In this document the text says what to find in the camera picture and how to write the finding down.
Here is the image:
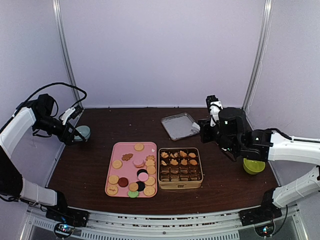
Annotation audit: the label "right aluminium frame post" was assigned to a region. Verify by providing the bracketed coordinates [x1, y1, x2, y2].
[242, 0, 274, 115]

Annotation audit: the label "brown chocolate cookie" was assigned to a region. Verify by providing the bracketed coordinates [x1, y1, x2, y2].
[118, 177, 129, 188]

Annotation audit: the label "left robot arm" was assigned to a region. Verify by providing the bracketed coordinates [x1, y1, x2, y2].
[0, 94, 90, 222]

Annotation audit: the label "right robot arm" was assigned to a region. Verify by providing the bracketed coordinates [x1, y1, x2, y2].
[198, 106, 320, 221]

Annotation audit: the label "yellow cookie under chip cookie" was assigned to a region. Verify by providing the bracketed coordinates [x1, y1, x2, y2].
[112, 159, 123, 169]

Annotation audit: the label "pink sandwich cookie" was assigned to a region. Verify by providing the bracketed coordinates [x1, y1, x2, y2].
[133, 159, 144, 168]
[138, 172, 149, 182]

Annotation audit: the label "yellow dotted cookie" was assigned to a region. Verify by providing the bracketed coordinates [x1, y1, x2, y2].
[144, 176, 156, 186]
[108, 175, 120, 185]

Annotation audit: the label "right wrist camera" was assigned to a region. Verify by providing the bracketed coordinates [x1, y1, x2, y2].
[205, 95, 223, 127]

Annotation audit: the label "pink plastic tray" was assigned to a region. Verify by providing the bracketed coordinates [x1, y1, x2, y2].
[105, 142, 158, 198]

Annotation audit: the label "gold cookie tin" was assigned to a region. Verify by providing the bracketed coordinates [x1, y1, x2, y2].
[157, 147, 204, 190]

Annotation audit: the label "left aluminium frame post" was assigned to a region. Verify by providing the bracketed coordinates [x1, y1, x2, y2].
[52, 0, 84, 114]

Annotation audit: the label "yellow dotted cookie left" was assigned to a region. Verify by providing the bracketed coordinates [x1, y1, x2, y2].
[108, 175, 120, 185]

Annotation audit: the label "yellow dotted cookie corner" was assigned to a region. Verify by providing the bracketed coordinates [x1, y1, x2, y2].
[143, 185, 156, 197]

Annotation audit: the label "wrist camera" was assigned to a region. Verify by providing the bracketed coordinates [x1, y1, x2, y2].
[59, 105, 83, 125]
[205, 95, 223, 127]

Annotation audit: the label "black sandwich cookie upper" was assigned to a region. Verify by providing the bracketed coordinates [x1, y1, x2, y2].
[137, 168, 148, 176]

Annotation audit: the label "green sandwich cookie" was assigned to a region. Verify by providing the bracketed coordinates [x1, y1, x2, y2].
[127, 190, 139, 198]

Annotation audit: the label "yellow dotted cookie middle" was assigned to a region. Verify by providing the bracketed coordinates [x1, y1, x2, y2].
[144, 176, 156, 186]

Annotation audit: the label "gingerbread brown leaf cookie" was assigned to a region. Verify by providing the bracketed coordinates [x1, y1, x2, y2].
[121, 153, 133, 161]

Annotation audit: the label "silver tin lid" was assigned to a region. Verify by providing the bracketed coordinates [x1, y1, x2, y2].
[160, 112, 200, 141]

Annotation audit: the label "aluminium frame post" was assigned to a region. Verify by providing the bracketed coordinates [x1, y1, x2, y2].
[242, 0, 274, 115]
[52, 0, 84, 114]

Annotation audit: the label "yellow cookie with pink sword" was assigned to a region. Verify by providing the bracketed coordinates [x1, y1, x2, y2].
[105, 185, 119, 196]

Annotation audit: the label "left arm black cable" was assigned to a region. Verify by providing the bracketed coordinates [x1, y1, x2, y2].
[22, 82, 88, 111]

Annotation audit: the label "small round tan cookie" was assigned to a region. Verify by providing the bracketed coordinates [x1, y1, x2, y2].
[128, 182, 139, 192]

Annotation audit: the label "black sandwich cookie lower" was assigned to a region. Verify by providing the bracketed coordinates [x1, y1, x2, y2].
[136, 181, 146, 192]

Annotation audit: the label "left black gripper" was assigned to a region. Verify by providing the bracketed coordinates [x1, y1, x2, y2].
[32, 114, 86, 146]

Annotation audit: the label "round tan cookie right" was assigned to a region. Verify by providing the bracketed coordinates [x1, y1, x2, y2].
[146, 165, 156, 175]

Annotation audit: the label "pale blue ceramic bowl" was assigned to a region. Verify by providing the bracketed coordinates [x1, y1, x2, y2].
[74, 125, 91, 142]

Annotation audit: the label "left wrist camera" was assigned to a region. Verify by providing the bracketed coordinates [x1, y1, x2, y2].
[59, 105, 83, 125]

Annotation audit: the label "front aluminium rail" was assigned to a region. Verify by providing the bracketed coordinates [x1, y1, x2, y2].
[18, 204, 308, 240]

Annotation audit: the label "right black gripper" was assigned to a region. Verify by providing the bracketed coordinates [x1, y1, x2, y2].
[198, 118, 238, 155]

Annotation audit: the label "metal serving tongs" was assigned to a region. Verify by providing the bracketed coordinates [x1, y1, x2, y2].
[192, 122, 201, 132]

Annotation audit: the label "lone yellow sandwich cookie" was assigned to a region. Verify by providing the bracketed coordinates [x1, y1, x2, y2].
[134, 143, 145, 152]

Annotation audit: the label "green plastic bowl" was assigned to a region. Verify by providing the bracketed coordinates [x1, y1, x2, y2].
[243, 158, 266, 175]

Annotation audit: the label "leaf shaped tan cookie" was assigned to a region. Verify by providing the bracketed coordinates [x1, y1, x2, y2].
[170, 159, 179, 166]

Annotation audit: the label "black sandwich cookie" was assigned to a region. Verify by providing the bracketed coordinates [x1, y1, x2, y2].
[136, 181, 146, 192]
[137, 168, 148, 176]

